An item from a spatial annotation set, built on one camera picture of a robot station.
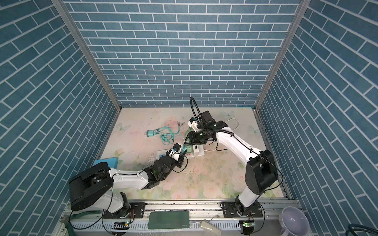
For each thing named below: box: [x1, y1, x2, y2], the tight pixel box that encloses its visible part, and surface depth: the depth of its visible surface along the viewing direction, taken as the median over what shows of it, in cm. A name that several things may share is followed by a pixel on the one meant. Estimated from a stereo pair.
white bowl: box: [278, 206, 311, 236], surface depth 69 cm
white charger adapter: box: [192, 144, 199, 157], surface depth 89 cm
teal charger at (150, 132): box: [146, 129, 157, 138], surface depth 104 cm
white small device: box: [199, 219, 222, 236], surface depth 68 cm
